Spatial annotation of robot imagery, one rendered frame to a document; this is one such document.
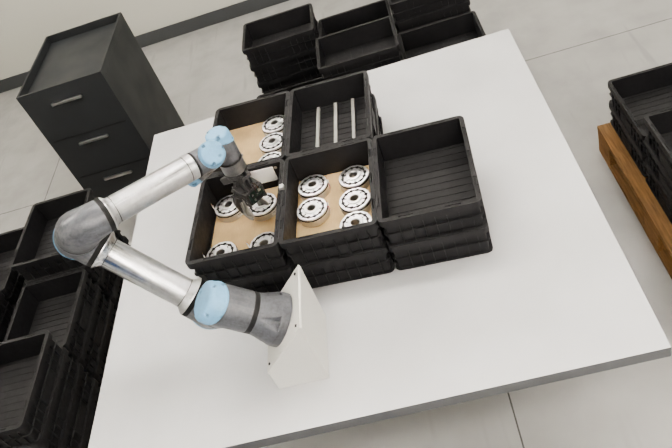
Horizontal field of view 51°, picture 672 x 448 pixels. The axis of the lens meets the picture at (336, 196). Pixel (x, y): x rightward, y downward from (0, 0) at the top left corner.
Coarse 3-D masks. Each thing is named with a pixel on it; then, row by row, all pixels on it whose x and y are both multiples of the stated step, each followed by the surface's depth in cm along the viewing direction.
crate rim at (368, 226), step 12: (348, 144) 229; (300, 156) 232; (372, 156) 221; (288, 168) 230; (372, 168) 217; (372, 180) 213; (372, 192) 209; (372, 204) 206; (372, 216) 202; (348, 228) 201; (360, 228) 201; (372, 228) 201; (288, 240) 205; (300, 240) 204; (312, 240) 204; (324, 240) 204
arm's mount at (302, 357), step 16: (288, 288) 197; (304, 288) 194; (304, 304) 189; (304, 320) 184; (320, 320) 202; (288, 336) 185; (304, 336) 182; (320, 336) 197; (272, 352) 193; (288, 352) 186; (304, 352) 186; (320, 352) 192; (272, 368) 190; (288, 368) 191; (304, 368) 191; (320, 368) 192; (288, 384) 196
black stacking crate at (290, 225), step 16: (304, 160) 233; (320, 160) 233; (336, 160) 233; (352, 160) 234; (288, 176) 228; (304, 176) 238; (288, 192) 224; (288, 208) 220; (288, 224) 216; (336, 240) 206; (352, 240) 206; (368, 240) 206; (384, 240) 208; (304, 256) 210; (320, 256) 210; (336, 256) 210
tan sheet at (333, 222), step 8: (368, 168) 233; (328, 176) 237; (336, 176) 235; (336, 184) 232; (336, 192) 229; (344, 192) 228; (328, 200) 228; (336, 200) 227; (336, 208) 224; (336, 216) 221; (344, 216) 220; (328, 224) 220; (336, 224) 219; (296, 232) 222; (304, 232) 220; (312, 232) 219
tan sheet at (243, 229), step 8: (272, 192) 239; (216, 224) 236; (224, 224) 235; (232, 224) 234; (240, 224) 232; (248, 224) 231; (256, 224) 230; (264, 224) 229; (272, 224) 228; (216, 232) 233; (224, 232) 232; (232, 232) 231; (240, 232) 230; (248, 232) 228; (256, 232) 227; (216, 240) 230; (224, 240) 229; (232, 240) 228; (240, 240) 227; (248, 240) 226; (240, 248) 224
